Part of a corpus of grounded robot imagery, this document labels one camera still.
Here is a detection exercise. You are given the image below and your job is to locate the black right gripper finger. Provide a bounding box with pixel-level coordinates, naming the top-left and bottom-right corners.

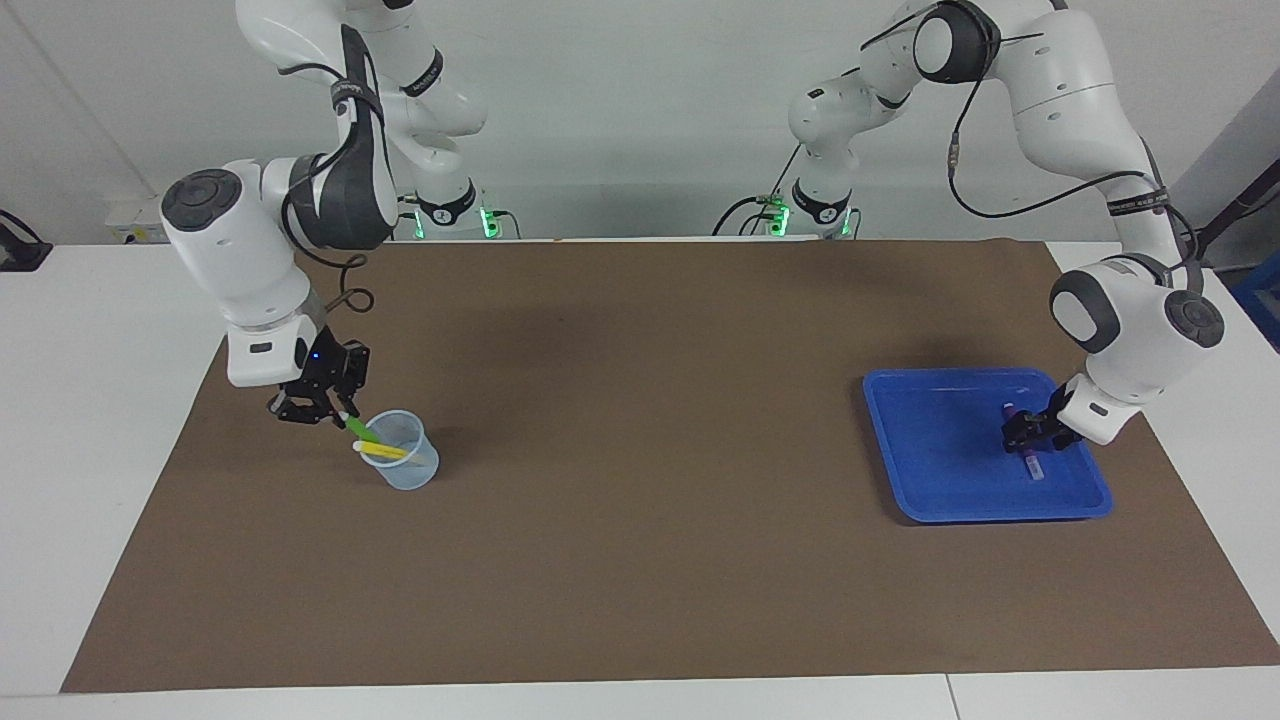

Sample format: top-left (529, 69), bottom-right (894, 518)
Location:
top-left (267, 385), bottom-right (326, 425)
top-left (318, 378), bottom-right (363, 426)

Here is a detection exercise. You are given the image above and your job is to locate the purple pen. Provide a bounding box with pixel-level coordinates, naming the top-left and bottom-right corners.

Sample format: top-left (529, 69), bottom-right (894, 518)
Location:
top-left (1003, 402), bottom-right (1046, 483)

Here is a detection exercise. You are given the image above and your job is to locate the blue plastic tray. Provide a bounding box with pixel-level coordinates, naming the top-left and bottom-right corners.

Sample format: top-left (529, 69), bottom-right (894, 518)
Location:
top-left (862, 367), bottom-right (1114, 525)

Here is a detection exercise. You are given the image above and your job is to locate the clear plastic cup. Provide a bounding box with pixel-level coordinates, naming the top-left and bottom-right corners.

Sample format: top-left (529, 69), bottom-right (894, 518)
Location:
top-left (360, 409), bottom-right (441, 492)

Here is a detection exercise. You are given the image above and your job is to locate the blue storage bin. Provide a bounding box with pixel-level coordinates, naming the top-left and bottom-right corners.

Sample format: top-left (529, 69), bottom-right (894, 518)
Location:
top-left (1232, 250), bottom-right (1280, 353)

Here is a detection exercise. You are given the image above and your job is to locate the black stand pole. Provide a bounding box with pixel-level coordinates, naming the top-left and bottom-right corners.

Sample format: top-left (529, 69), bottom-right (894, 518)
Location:
top-left (1185, 160), bottom-right (1280, 268)

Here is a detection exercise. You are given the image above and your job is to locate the brown table mat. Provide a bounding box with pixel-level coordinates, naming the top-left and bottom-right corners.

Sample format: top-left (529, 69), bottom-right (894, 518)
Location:
top-left (60, 238), bottom-right (1280, 694)

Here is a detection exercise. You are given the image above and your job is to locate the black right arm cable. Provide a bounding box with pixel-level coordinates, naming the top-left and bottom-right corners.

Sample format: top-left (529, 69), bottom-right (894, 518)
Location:
top-left (278, 60), bottom-right (403, 314)

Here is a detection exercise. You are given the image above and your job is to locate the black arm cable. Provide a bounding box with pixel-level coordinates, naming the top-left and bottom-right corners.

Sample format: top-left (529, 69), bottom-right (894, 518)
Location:
top-left (860, 0), bottom-right (1206, 293)
top-left (278, 60), bottom-right (403, 314)

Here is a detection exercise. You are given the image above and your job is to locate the white wall socket box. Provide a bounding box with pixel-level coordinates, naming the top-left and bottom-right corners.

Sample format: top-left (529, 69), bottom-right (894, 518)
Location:
top-left (105, 195), bottom-right (216, 244)

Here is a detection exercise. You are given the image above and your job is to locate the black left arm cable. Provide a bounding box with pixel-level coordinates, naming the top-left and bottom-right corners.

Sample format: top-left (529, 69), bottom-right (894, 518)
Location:
top-left (860, 0), bottom-right (1206, 293)

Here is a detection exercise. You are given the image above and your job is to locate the black clamp mount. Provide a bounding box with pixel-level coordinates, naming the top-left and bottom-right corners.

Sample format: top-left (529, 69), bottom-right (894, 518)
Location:
top-left (0, 210), bottom-right (53, 273)

